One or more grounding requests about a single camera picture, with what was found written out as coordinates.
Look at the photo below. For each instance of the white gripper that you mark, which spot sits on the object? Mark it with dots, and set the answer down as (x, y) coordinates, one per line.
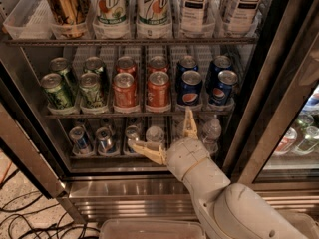
(183, 156)

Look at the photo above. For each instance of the red coke can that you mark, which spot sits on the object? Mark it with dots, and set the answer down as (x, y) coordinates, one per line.
(158, 85)
(126, 64)
(157, 63)
(125, 90)

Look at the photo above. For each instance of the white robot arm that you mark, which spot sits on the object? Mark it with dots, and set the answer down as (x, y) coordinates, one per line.
(226, 210)

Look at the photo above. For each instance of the front left pepsi can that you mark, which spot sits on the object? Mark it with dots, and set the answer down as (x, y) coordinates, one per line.
(189, 88)

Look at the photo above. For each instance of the pepsi can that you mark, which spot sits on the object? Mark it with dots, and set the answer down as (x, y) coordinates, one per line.
(189, 88)
(222, 87)
(219, 63)
(186, 63)

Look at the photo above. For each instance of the front right pepsi can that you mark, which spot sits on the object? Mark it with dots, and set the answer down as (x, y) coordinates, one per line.
(222, 87)

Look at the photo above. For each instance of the blue silver can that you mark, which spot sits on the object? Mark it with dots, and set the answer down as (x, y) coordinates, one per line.
(105, 141)
(81, 140)

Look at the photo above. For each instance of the rear left pepsi can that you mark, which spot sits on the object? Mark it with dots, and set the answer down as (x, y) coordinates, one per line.
(186, 63)

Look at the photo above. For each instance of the rear right pepsi can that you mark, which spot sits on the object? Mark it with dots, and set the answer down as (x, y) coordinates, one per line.
(219, 63)

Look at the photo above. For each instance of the left blue silver can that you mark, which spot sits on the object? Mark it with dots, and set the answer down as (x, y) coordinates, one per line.
(81, 140)

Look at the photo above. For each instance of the front right green can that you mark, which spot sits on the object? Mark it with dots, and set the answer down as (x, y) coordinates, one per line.
(91, 90)

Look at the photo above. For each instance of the green can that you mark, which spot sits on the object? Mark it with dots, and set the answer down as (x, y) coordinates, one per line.
(96, 65)
(91, 90)
(58, 93)
(62, 67)

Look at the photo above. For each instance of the glass fridge door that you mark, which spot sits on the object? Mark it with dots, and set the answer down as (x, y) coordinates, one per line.
(265, 144)

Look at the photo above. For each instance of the rear right green can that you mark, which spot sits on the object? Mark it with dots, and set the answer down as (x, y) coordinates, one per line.
(96, 65)

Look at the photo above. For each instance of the front left green can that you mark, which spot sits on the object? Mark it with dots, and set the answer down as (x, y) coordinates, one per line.
(58, 93)

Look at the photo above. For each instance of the rear left green can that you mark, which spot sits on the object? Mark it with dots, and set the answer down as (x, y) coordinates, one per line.
(62, 67)

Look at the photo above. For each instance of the right 7up can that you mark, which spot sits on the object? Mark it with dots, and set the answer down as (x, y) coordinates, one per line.
(152, 12)

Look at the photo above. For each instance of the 7up can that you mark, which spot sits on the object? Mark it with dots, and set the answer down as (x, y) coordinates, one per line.
(152, 12)
(111, 12)

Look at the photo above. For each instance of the left 7up can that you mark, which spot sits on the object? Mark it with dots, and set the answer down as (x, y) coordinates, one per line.
(111, 12)

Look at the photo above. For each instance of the tall gold can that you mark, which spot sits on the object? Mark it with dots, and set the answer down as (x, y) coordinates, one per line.
(70, 14)

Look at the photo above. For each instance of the empty clear shelf tray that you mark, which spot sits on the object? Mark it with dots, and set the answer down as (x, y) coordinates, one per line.
(29, 20)

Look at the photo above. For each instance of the middle water bottle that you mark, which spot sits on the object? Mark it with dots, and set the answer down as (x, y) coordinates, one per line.
(179, 129)

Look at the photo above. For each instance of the left water bottle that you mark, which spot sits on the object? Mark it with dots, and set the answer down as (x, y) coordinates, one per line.
(155, 134)

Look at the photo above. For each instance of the left clear plastic bin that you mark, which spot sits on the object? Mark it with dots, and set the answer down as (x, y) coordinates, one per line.
(150, 229)

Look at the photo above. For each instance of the clear plastic bin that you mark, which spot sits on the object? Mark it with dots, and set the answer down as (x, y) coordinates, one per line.
(150, 229)
(303, 223)

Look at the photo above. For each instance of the left tea bottle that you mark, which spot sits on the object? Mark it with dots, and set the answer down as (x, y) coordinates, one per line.
(193, 14)

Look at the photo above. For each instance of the tea bottle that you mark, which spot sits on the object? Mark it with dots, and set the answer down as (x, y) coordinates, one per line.
(237, 16)
(193, 14)

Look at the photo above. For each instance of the right clear plastic bin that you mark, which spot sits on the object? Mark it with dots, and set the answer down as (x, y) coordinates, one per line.
(303, 223)

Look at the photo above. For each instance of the right tea bottle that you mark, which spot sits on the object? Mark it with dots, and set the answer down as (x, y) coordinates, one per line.
(237, 16)

